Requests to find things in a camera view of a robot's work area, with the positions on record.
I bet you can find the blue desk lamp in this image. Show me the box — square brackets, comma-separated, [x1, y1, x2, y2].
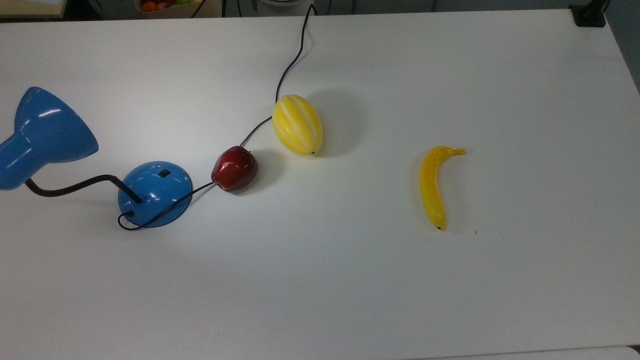
[0, 86, 194, 229]

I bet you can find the yellow striped toy melon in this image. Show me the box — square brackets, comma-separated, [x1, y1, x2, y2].
[272, 94, 324, 156]

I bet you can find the red toy apple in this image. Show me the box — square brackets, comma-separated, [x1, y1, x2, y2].
[211, 145, 259, 193]

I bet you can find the yellow toy banana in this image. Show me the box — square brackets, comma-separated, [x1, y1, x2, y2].
[419, 145, 467, 231]

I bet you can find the cardboard box of fruit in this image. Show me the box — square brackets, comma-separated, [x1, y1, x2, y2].
[134, 0, 223, 19]

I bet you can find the light wooden board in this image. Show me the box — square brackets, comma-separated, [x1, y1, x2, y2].
[0, 0, 68, 20]

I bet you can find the black lamp power cable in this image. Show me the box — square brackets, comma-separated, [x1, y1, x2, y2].
[117, 4, 319, 232]

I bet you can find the black table clamp mount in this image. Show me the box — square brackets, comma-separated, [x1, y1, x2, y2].
[569, 0, 610, 28]

